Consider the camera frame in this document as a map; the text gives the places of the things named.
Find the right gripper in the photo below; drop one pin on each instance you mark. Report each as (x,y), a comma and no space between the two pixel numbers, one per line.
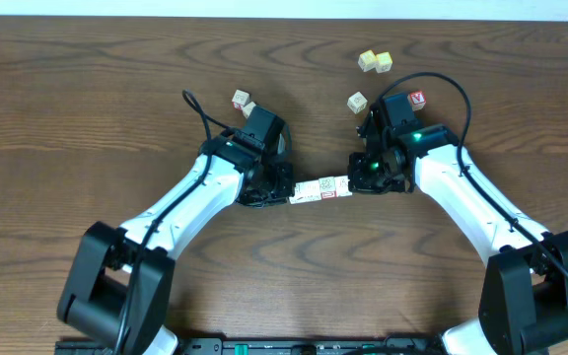
(358,181)

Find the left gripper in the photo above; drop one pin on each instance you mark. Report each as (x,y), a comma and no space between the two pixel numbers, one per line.
(274,184)

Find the wooden block blue side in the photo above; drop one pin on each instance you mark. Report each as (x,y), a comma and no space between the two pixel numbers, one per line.
(299,194)

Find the wooden block red side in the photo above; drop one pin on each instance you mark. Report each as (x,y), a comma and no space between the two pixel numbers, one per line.
(342,186)

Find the wooden block soccer ball A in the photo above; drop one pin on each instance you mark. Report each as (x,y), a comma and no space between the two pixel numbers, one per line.
(327,187)

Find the wooden block yellow K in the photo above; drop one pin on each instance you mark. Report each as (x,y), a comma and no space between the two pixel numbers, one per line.
(248,108)

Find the wooden block plain top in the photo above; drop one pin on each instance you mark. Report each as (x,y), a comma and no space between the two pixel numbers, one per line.
(312,190)

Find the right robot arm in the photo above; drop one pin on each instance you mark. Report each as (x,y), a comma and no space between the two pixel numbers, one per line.
(523,307)

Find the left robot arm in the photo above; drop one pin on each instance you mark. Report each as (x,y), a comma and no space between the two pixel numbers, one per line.
(118,288)

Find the red V wooden block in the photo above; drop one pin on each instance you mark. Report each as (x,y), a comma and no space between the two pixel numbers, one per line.
(417,100)

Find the wooden block red print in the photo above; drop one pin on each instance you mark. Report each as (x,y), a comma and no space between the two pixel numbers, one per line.
(240,99)

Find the yellow framed wooden block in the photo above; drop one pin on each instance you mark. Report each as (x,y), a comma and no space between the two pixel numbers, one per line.
(384,62)

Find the wooden block yellow print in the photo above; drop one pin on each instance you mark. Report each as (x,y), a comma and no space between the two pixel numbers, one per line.
(367,61)

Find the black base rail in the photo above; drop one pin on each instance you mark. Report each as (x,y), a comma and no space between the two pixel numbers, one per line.
(217,346)

